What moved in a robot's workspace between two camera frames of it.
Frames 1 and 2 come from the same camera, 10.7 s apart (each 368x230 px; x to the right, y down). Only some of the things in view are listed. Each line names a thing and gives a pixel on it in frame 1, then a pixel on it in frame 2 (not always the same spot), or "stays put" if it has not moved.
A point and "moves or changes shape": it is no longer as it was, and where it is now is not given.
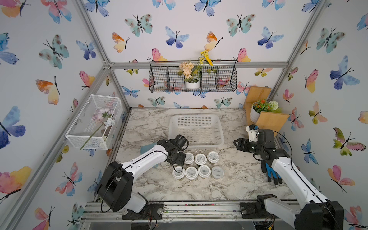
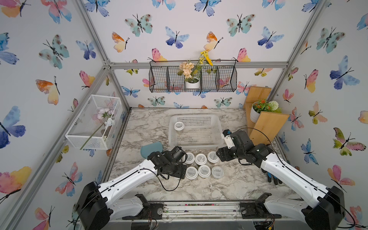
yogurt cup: [213, 156] stays put
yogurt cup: [189, 158] stays put
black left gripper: [180, 161] to [181, 172]
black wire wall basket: [212, 78] stays put
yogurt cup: [178, 176] moves or changes shape
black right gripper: [242, 141] to [223, 151]
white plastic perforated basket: [200, 130] stays put
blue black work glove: [266, 166] stays put
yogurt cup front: [191, 173] stays put
